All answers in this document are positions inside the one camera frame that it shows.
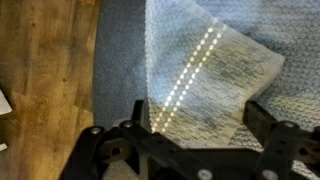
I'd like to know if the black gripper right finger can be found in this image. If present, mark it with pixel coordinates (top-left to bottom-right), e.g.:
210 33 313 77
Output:
243 99 320 180

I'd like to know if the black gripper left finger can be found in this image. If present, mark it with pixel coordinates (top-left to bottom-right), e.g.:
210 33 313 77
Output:
59 99 214 180

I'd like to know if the light blue towel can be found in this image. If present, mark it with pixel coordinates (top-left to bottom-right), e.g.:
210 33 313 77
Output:
93 0 320 180

